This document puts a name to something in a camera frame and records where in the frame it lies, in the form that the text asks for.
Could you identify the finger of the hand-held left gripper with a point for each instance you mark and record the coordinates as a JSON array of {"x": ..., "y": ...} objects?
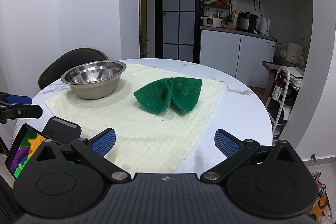
[
  {"x": 29, "y": 110},
  {"x": 18, "y": 98}
]

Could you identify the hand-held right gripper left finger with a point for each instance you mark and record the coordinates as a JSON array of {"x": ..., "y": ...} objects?
[{"x": 103, "y": 144}]

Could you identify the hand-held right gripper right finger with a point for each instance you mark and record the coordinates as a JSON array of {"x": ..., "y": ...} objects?
[{"x": 226, "y": 144}]

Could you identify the stainless steel bowl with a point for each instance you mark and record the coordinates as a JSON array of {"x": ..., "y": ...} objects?
[{"x": 92, "y": 90}]

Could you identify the green scouring pad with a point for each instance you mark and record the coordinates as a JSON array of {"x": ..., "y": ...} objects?
[{"x": 157, "y": 98}]

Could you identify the smartphone with colourful screen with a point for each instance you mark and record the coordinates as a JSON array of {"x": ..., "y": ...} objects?
[{"x": 23, "y": 150}]

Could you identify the cream ribbed cloth mat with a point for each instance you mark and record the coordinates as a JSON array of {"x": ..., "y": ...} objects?
[{"x": 147, "y": 134}]

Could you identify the black chair with wooden edge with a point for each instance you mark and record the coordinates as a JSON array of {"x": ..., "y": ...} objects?
[{"x": 60, "y": 64}]

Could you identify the dark glass bottle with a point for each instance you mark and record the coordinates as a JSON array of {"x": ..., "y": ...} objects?
[{"x": 278, "y": 90}]

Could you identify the white lower kitchen cabinet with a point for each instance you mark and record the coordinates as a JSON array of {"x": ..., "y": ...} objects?
[{"x": 223, "y": 56}]

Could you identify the wooden side table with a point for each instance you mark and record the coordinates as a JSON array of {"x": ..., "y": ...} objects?
[{"x": 270, "y": 66}]

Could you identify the orange printed bag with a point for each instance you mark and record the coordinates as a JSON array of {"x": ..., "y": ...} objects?
[{"x": 321, "y": 203}]

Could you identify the cream boxy appliance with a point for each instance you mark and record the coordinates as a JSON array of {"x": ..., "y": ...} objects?
[{"x": 294, "y": 52}]

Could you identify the cream electric cooking pot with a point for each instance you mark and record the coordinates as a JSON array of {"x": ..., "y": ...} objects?
[{"x": 211, "y": 22}]

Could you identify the black countertop appliance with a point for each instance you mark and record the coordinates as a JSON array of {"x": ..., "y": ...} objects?
[{"x": 246, "y": 22}]

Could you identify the white electric kettle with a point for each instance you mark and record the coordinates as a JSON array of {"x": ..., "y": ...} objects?
[{"x": 264, "y": 26}]

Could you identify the black framed glass door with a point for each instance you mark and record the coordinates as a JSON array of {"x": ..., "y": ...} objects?
[{"x": 170, "y": 29}]

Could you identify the metal kitchen shelf rack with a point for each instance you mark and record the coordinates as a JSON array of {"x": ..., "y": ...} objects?
[{"x": 218, "y": 1}]

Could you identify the white tube frame trolley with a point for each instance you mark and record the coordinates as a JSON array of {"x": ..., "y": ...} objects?
[{"x": 286, "y": 74}]

